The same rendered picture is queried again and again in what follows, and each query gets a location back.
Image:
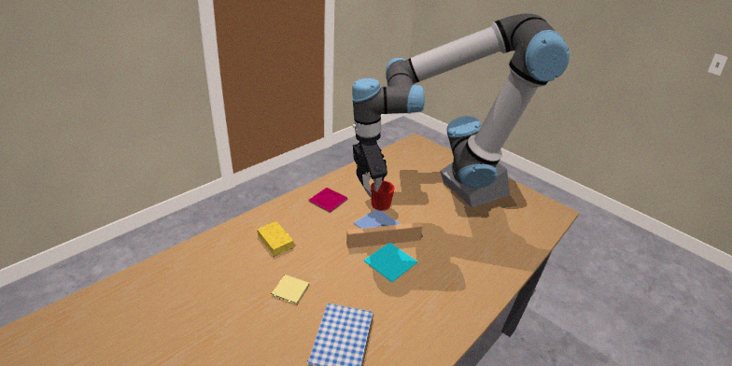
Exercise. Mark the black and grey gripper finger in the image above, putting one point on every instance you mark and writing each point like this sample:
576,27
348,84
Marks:
364,179
378,181

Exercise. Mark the pale yellow sticky-note pad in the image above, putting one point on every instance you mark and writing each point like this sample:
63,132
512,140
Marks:
290,289

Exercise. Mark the magenta square pad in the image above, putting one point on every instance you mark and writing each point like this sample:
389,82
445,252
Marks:
328,199

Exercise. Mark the yellow sponge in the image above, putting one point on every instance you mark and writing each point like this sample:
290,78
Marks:
275,238

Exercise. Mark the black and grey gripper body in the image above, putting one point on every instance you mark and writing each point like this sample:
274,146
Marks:
357,151

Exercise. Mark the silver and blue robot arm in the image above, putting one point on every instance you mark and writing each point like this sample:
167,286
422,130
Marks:
541,54

